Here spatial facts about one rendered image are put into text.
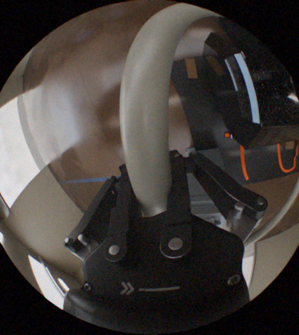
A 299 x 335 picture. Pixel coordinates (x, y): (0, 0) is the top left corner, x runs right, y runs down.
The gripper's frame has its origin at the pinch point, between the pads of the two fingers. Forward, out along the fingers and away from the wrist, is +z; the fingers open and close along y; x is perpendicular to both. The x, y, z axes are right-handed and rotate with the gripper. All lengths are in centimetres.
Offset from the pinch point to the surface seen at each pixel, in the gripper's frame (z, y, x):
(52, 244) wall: 105, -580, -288
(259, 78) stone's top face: 16, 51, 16
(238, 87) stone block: 27, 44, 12
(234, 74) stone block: 27, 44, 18
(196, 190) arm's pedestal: 58, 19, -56
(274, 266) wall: -106, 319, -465
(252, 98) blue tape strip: 22, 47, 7
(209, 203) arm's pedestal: 43, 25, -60
